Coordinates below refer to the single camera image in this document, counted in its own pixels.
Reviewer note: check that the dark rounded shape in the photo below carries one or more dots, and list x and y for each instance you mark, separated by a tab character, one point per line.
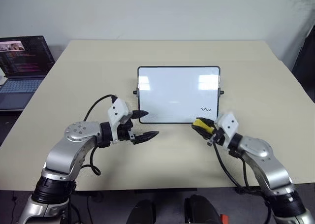
200	210

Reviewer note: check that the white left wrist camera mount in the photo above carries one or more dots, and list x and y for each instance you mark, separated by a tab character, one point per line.
117	110

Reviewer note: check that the small black-framed whiteboard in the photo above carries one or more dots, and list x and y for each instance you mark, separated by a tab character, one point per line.
177	93

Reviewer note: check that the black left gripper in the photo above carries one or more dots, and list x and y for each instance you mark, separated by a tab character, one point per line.
124	133

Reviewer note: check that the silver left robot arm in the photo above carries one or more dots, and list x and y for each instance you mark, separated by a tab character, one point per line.
61	155

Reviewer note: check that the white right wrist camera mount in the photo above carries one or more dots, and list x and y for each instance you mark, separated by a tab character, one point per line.
227	124

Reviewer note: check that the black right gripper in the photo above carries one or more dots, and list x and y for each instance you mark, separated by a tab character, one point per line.
217	137

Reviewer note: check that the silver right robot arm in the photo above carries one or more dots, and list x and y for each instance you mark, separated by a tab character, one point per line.
268	165

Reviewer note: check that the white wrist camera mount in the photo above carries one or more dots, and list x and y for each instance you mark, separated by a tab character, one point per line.
227	124
117	110

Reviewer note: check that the small red-orange object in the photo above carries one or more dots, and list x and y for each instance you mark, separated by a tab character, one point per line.
224	219

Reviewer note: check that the open grey laptop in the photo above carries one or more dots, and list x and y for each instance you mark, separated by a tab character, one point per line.
21	61

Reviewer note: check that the yellow and black eraser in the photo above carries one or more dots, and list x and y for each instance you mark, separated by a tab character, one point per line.
203	126

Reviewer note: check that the black office chair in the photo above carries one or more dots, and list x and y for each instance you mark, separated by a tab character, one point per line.
302	61

